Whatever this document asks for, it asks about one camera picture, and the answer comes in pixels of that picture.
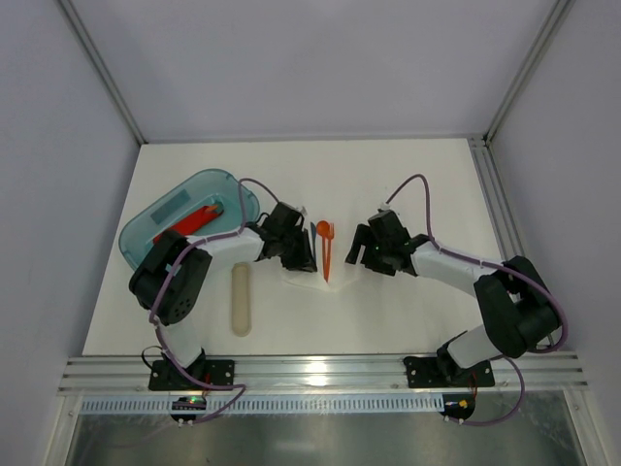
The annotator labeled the orange plastic spoon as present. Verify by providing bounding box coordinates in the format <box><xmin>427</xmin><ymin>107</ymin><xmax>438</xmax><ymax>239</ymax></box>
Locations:
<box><xmin>316</xmin><ymin>220</ymin><xmax>330</xmax><ymax>282</ymax></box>

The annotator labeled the white paper napkin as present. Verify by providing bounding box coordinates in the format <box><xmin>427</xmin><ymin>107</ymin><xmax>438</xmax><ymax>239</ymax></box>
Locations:
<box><xmin>280</xmin><ymin>252</ymin><xmax>361</xmax><ymax>292</ymax></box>

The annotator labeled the orange plastic fork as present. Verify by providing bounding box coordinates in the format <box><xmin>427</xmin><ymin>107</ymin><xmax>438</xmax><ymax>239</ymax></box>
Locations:
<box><xmin>327</xmin><ymin>222</ymin><xmax>335</xmax><ymax>282</ymax></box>

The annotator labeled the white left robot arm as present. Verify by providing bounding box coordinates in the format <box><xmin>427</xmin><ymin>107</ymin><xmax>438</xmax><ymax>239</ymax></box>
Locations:
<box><xmin>129</xmin><ymin>202</ymin><xmax>317</xmax><ymax>391</ymax></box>

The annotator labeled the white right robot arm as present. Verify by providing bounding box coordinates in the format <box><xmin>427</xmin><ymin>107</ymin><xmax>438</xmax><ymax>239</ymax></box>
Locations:
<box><xmin>345</xmin><ymin>210</ymin><xmax>563</xmax><ymax>386</ymax></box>

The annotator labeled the teal translucent plastic bin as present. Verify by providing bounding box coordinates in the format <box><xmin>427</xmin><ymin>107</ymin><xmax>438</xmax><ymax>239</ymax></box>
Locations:
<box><xmin>118</xmin><ymin>169</ymin><xmax>261</xmax><ymax>270</ymax></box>

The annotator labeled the red flat plastic object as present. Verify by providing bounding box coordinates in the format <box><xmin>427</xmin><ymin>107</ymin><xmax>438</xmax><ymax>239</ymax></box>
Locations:
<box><xmin>167</xmin><ymin>202</ymin><xmax>224</xmax><ymax>236</ymax></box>

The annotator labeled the aluminium right side rail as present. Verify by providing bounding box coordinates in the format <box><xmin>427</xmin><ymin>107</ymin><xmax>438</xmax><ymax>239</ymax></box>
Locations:
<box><xmin>468</xmin><ymin>135</ymin><xmax>559</xmax><ymax>350</ymax></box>

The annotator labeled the aluminium rail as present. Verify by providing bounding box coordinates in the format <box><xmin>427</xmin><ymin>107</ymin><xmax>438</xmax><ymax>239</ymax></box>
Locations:
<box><xmin>58</xmin><ymin>351</ymin><xmax>588</xmax><ymax>395</ymax></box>
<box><xmin>468</xmin><ymin>135</ymin><xmax>559</xmax><ymax>350</ymax></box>

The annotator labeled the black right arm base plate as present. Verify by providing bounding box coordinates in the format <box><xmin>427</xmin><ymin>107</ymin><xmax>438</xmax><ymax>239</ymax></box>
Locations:
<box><xmin>403</xmin><ymin>355</ymin><xmax>496</xmax><ymax>388</ymax></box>

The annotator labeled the slotted cable duct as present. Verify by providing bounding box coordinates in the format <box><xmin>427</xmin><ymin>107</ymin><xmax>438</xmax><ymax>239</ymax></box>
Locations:
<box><xmin>80</xmin><ymin>392</ymin><xmax>444</xmax><ymax>416</ymax></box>

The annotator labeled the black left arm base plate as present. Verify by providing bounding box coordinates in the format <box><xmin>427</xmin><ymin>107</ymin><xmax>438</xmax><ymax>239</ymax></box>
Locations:
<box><xmin>141</xmin><ymin>346</ymin><xmax>236</xmax><ymax>391</ymax></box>

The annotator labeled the aluminium front rail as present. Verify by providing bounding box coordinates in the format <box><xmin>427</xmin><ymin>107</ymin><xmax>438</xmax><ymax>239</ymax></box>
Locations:
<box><xmin>58</xmin><ymin>351</ymin><xmax>588</xmax><ymax>395</ymax></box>

